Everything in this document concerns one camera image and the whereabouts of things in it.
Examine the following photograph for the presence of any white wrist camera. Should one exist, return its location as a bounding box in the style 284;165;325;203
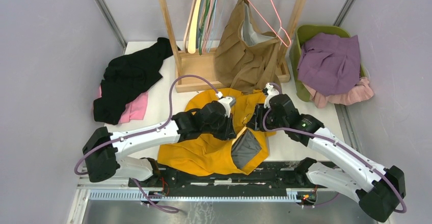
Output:
263;82;282;108
215;92;236;117

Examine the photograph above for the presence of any purple garment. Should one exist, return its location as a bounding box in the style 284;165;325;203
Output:
297;33;361;96

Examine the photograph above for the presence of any black garment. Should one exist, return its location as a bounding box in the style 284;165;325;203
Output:
93;37;173;123

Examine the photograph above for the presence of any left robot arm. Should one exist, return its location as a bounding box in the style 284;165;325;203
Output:
83;97;236;187

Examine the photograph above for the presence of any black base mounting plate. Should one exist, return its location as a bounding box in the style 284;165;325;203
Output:
128;161;315;197

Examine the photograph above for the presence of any light pink ruffled garment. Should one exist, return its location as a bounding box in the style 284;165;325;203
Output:
304;77;374;108

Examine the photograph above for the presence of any purple cable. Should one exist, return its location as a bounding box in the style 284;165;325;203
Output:
74;74;222;214
261;82;408;214

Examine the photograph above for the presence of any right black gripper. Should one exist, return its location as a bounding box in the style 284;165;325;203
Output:
245;103;287;132

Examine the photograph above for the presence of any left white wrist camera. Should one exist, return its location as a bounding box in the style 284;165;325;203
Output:
215;92;236;117

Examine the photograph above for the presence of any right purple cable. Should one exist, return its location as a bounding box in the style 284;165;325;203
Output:
261;82;408;214

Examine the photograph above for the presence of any beige wooden hanger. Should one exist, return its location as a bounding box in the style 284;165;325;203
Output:
183;0;201;54

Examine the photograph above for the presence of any grey plastic hanger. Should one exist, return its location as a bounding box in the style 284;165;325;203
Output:
196;0;205;45

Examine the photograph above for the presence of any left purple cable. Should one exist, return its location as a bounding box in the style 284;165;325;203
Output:
74;74;222;214

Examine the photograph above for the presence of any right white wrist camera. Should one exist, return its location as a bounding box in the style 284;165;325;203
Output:
263;82;282;108

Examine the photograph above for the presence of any green plastic bin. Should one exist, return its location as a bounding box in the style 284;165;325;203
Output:
290;24;364;102

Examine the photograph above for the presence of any aluminium frame rail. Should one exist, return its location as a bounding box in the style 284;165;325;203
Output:
67;161;373;223

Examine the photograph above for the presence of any wooden hanger rack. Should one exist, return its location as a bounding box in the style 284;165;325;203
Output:
159;0;306;93

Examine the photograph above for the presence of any blue wire hanger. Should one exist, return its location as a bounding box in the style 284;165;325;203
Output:
206;0;218;52

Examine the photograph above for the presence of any pink wire hanger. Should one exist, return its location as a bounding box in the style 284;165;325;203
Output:
202;0;214;53
247;0;292;47

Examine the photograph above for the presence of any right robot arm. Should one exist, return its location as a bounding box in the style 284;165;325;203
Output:
247;94;407;222

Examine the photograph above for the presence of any tan pleated skirt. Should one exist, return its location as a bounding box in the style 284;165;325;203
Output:
214;0;281;94

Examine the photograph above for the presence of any green plastic hanger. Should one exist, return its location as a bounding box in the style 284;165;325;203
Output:
198;0;212;55

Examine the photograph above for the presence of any yellow garment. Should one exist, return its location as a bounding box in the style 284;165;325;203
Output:
157;88;275;176

